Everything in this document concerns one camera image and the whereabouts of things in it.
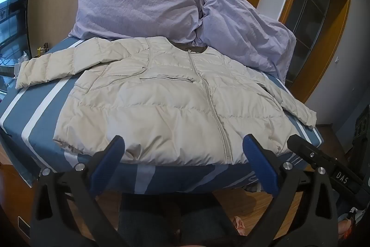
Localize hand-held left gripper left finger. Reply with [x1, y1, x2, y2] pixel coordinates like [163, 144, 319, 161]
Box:
[29, 135, 130, 247]

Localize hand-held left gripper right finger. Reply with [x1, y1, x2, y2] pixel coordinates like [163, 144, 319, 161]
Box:
[242, 134, 340, 247]

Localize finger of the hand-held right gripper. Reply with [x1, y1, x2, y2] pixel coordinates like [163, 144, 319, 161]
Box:
[287, 134, 370, 208]

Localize beige puffer jacket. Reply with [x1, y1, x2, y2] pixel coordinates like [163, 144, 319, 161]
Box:
[15, 36, 318, 165]

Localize person's foot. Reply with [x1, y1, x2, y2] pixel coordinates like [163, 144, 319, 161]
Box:
[233, 216, 246, 236]

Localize person's dark pants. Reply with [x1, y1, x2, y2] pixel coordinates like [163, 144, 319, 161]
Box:
[118, 192, 240, 247]

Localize blue white striped bed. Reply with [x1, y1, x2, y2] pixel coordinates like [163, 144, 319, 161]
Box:
[0, 36, 324, 195]

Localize dark glass door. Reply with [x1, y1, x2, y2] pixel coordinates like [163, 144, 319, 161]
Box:
[277, 0, 333, 82]

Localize small yellow object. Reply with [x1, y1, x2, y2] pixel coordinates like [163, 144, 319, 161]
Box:
[35, 41, 48, 58]

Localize lavender pillow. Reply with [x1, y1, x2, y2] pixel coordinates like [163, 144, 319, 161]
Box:
[194, 0, 297, 80]
[69, 0, 204, 43]

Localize black flat screen television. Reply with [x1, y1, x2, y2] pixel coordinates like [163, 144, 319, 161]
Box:
[0, 0, 34, 93]

